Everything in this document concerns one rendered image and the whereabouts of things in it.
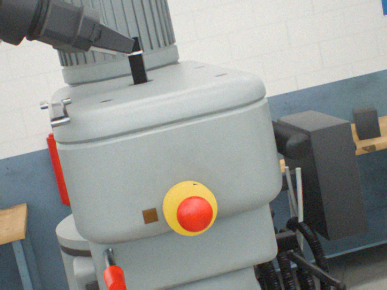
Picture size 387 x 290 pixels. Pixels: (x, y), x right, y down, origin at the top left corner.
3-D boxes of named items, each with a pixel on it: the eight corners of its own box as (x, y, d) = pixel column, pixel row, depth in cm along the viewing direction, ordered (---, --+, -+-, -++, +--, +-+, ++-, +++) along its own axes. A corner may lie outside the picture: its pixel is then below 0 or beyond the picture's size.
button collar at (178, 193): (222, 228, 86) (211, 178, 85) (171, 241, 86) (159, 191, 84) (218, 224, 88) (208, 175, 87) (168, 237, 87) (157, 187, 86)
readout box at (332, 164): (376, 231, 138) (357, 118, 134) (329, 243, 137) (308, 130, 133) (335, 206, 158) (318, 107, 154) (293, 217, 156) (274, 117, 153)
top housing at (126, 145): (300, 203, 90) (275, 70, 87) (81, 259, 86) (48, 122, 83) (214, 144, 136) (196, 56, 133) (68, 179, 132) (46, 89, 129)
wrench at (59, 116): (80, 122, 78) (78, 114, 78) (42, 130, 77) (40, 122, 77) (70, 100, 101) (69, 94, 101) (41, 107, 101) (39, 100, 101)
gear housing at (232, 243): (284, 260, 101) (270, 188, 99) (103, 309, 97) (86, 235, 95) (226, 203, 133) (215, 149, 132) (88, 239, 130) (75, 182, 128)
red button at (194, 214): (217, 229, 83) (210, 194, 82) (182, 238, 83) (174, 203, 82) (211, 221, 86) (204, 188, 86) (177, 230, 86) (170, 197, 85)
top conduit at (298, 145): (314, 157, 92) (309, 129, 92) (281, 165, 92) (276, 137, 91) (228, 116, 136) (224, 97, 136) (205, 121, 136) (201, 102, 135)
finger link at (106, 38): (128, 58, 103) (84, 44, 100) (134, 35, 103) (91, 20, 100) (132, 58, 101) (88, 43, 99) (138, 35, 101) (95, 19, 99)
